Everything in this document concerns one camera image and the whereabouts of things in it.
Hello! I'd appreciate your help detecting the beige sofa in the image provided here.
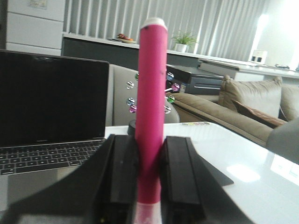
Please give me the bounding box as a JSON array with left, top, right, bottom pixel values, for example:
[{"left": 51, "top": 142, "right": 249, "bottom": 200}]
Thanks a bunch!
[{"left": 173, "top": 76, "right": 299, "bottom": 147}]

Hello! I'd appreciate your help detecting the ferris wheel desk ornament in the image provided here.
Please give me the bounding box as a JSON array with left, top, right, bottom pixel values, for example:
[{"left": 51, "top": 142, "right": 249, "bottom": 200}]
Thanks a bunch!
[{"left": 126, "top": 72, "right": 180, "bottom": 136}]

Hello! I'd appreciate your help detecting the pink highlighter pen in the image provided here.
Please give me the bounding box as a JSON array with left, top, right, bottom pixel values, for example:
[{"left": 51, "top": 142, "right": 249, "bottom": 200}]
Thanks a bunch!
[{"left": 134, "top": 18, "right": 168, "bottom": 224}]

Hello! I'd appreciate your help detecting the white small appliance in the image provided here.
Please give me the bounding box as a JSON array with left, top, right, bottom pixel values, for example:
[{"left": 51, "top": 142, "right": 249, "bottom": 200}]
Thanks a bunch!
[{"left": 250, "top": 49, "right": 268, "bottom": 64}]

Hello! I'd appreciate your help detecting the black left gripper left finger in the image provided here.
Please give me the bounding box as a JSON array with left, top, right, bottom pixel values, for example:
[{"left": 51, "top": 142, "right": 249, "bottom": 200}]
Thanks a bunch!
[{"left": 0, "top": 134, "right": 138, "bottom": 224}]

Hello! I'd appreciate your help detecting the brown cushion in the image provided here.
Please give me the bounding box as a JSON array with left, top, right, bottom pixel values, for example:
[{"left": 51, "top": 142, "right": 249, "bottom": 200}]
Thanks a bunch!
[{"left": 231, "top": 99, "right": 286, "bottom": 128}]

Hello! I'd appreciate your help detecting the grey open laptop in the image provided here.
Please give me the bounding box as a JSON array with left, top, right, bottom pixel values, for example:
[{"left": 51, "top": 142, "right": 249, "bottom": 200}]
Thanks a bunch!
[{"left": 0, "top": 50, "right": 109, "bottom": 175}]

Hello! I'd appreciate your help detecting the black printer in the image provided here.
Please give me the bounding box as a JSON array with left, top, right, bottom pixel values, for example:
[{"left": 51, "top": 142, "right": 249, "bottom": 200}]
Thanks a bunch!
[{"left": 167, "top": 65, "right": 224, "bottom": 95}]

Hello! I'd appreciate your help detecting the fruit bowl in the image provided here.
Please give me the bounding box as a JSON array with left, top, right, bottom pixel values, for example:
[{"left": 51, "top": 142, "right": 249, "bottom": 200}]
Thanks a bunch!
[{"left": 116, "top": 34, "right": 136, "bottom": 44}]

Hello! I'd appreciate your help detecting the potted green plant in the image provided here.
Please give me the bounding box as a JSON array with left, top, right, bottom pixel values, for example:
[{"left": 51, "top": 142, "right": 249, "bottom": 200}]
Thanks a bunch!
[{"left": 172, "top": 32, "right": 197, "bottom": 53}]

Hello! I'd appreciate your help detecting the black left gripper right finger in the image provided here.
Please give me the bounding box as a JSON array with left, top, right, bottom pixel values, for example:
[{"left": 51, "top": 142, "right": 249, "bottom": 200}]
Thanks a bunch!
[{"left": 160, "top": 136, "right": 252, "bottom": 224}]

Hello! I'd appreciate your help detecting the black mouse pad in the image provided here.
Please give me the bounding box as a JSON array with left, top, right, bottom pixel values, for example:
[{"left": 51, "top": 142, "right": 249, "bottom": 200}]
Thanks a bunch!
[{"left": 210, "top": 169, "right": 234, "bottom": 187}]

